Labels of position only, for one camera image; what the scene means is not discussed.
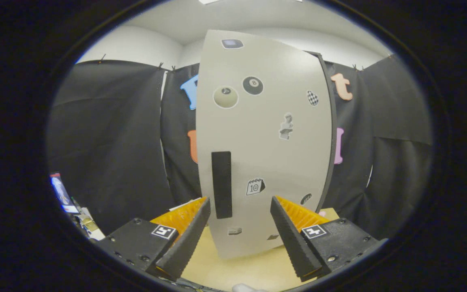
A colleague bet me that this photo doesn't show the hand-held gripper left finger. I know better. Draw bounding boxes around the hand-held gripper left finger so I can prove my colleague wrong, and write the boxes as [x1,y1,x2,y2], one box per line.
[96,198,211,281]

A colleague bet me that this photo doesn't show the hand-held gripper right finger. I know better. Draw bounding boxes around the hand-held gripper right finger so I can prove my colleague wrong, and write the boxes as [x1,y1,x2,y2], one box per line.
[270,196,389,282]

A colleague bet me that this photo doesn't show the black door handle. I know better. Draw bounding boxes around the black door handle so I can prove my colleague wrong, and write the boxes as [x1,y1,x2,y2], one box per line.
[211,151,233,219]

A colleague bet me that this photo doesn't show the grey shoe cabinet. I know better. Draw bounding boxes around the grey shoe cabinet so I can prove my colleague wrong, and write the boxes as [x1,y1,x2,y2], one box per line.
[306,51,338,212]

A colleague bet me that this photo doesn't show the stack of books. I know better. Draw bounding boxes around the stack of books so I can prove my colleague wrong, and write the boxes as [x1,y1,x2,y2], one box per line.
[169,198,201,212]

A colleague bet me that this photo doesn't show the cluttered small items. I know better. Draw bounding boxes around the cluttered small items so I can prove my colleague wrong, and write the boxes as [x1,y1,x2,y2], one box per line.
[71,198,105,241]

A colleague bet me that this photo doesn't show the black backdrop cloth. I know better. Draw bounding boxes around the black backdrop cloth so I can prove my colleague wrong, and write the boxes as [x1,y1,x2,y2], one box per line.
[47,55,435,240]

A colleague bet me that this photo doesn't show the blue and white board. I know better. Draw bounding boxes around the blue and white board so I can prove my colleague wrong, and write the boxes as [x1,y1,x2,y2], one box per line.
[50,173,79,214]

